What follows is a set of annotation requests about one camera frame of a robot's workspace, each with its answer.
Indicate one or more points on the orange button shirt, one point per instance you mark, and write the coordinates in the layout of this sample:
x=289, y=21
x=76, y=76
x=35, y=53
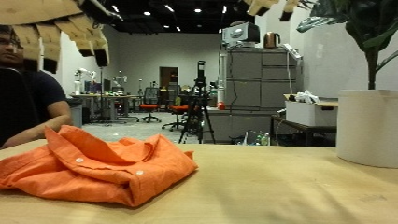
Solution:
x=104, y=171

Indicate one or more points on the grey boxy monitor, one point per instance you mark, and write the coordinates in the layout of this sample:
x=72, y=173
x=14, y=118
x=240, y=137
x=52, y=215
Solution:
x=240, y=33

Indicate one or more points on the copper kettle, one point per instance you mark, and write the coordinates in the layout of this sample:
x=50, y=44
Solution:
x=272, y=39

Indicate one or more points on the white power strip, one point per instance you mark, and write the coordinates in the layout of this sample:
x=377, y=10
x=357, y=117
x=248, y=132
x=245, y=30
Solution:
x=292, y=51

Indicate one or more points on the small white background robot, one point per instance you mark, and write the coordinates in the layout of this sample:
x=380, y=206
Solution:
x=78, y=82

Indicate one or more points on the tall grey cabinet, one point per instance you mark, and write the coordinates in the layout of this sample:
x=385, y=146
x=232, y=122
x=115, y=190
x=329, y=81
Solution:
x=253, y=84

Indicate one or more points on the green leafy plant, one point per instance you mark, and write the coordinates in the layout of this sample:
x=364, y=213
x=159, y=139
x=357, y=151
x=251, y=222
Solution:
x=369, y=28

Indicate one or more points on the man in dark t-shirt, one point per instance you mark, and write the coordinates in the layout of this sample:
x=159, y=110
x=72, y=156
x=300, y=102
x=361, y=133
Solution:
x=52, y=99

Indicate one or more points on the white plastic bag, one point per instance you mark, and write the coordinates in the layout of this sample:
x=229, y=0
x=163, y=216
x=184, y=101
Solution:
x=307, y=96

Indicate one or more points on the light wooden office desk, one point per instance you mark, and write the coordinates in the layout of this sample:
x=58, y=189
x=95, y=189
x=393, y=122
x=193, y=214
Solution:
x=104, y=97

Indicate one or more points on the brown door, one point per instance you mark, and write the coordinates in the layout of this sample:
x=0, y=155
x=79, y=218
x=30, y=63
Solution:
x=167, y=76

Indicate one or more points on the red ball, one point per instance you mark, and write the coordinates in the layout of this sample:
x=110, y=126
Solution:
x=220, y=105

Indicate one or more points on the white storage box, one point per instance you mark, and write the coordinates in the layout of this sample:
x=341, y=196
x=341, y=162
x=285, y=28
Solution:
x=309, y=114

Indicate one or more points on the low grey counter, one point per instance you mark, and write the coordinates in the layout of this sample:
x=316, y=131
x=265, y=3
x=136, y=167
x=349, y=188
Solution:
x=236, y=123

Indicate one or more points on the orange seat office chair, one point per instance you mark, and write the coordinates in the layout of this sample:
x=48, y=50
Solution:
x=150, y=107
x=179, y=109

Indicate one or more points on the dark side table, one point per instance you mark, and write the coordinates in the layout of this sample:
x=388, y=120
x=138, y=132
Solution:
x=303, y=128

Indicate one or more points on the green plastic bottle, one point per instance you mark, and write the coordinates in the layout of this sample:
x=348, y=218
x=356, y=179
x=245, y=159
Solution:
x=264, y=139

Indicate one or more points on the white round plant pot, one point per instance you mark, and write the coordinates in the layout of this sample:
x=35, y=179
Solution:
x=366, y=127

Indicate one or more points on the black camera tripod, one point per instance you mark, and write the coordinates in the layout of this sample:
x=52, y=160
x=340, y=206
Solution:
x=200, y=93

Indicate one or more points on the grey pedestal cabinet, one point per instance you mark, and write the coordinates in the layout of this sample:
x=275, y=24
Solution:
x=76, y=113

